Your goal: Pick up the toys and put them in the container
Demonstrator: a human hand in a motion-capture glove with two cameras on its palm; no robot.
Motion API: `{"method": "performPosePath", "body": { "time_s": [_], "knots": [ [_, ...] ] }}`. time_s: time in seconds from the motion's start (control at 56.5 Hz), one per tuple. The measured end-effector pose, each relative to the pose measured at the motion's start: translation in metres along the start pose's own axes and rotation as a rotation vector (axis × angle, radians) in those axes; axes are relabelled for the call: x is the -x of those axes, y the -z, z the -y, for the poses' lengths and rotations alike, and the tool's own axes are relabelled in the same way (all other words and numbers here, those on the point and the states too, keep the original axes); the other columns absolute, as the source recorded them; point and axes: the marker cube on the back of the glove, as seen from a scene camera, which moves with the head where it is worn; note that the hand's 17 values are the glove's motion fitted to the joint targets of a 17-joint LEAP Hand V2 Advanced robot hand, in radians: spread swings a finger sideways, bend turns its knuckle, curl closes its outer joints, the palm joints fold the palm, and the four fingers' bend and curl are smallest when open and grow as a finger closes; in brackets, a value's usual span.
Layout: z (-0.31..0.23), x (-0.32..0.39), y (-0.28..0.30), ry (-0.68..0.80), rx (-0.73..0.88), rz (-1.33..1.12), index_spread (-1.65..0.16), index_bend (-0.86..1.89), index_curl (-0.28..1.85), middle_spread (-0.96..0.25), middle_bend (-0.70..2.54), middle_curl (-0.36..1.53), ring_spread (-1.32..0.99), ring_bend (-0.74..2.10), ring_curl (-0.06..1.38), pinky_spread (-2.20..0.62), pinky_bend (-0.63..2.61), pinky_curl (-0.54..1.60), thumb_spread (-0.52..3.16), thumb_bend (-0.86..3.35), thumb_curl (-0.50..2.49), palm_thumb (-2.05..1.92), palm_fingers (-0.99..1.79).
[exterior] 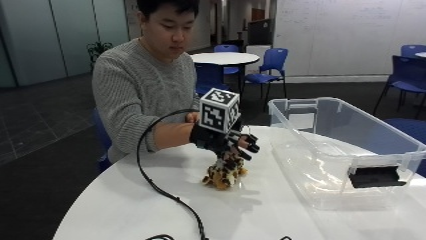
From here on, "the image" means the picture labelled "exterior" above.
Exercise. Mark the spotted plush toy animal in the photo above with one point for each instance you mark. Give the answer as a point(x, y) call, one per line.
point(224, 173)

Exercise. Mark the white cube with black markers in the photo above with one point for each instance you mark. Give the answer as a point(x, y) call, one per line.
point(217, 111)

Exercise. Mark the clear plastic storage bin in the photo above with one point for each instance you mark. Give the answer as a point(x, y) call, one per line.
point(337, 153)

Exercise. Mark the blue plastic chair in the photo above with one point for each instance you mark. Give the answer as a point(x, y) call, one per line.
point(268, 66)
point(101, 133)
point(407, 78)
point(226, 49)
point(413, 50)
point(208, 78)

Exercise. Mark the round white table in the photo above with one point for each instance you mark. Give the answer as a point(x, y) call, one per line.
point(224, 58)

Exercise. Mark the the person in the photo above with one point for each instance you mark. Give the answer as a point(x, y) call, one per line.
point(133, 86)

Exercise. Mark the black cabinet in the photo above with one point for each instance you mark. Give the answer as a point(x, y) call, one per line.
point(260, 31)

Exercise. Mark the green potted plant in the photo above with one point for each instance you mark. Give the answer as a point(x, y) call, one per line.
point(97, 50)

